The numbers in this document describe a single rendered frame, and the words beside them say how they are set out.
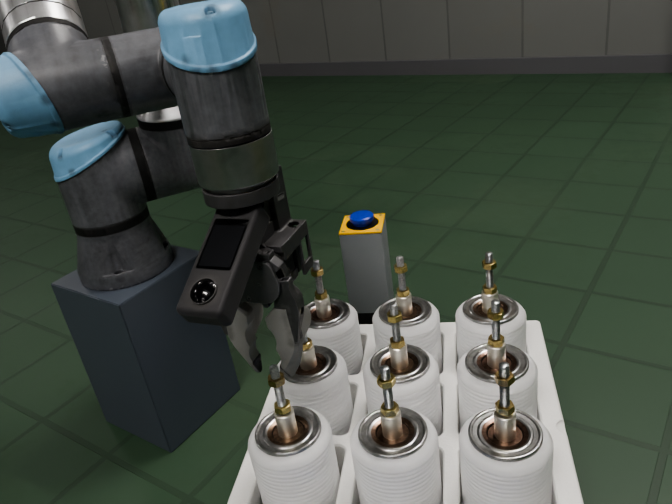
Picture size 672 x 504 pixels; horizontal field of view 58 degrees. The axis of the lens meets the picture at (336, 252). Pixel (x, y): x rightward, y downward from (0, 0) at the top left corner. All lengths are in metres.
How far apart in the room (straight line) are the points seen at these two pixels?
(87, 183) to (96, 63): 0.38
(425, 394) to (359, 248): 0.31
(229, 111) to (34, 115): 0.18
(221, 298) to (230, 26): 0.22
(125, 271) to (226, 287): 0.49
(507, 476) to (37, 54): 0.59
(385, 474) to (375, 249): 0.42
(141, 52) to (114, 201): 0.40
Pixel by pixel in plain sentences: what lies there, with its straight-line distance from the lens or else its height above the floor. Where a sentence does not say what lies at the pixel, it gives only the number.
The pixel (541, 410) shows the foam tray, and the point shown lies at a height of 0.18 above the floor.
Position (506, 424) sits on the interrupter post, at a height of 0.27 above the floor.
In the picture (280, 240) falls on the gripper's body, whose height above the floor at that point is 0.48.
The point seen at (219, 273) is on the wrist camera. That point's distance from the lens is 0.52.
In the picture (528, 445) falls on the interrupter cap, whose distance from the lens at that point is 0.67.
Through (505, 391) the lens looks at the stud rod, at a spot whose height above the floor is 0.31.
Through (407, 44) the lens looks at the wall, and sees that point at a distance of 3.62.
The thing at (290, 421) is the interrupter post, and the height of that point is 0.27.
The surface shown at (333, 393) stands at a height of 0.23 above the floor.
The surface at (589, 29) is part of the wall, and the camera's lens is 3.28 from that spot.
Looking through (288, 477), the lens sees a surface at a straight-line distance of 0.69.
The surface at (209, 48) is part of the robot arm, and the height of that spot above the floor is 0.67.
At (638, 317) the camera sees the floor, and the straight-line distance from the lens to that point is 1.33.
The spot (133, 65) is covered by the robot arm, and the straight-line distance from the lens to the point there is 0.60.
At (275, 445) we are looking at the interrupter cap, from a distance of 0.69.
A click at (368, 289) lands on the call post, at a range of 1.02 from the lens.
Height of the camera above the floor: 0.73
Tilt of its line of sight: 27 degrees down
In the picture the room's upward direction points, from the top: 9 degrees counter-clockwise
